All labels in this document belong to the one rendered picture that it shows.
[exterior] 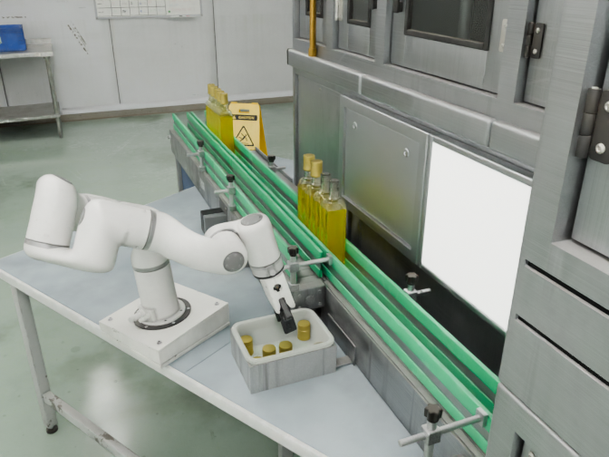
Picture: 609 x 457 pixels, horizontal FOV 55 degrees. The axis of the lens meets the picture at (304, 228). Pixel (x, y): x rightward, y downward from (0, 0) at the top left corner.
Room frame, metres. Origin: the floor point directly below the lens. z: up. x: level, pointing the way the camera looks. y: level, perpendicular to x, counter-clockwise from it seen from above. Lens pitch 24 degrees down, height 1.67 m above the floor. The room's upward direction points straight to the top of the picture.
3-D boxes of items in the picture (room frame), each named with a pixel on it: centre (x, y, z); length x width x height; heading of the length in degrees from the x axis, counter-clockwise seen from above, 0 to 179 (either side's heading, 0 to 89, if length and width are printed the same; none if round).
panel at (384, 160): (1.31, -0.29, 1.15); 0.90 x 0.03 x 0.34; 22
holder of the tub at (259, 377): (1.21, 0.03, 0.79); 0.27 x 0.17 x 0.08; 112
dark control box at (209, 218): (1.98, 0.34, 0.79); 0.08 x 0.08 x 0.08; 22
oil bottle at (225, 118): (2.52, 0.35, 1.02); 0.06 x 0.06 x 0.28; 22
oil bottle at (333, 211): (1.47, -0.08, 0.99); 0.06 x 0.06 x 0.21; 21
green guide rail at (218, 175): (2.18, 0.35, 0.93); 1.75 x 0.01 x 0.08; 22
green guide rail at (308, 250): (2.21, 0.28, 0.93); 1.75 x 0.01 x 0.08; 22
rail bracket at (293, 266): (1.34, 0.01, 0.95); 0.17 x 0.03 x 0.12; 112
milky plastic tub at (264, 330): (1.20, 0.06, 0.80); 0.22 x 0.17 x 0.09; 112
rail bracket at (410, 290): (1.20, -0.27, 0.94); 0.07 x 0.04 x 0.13; 112
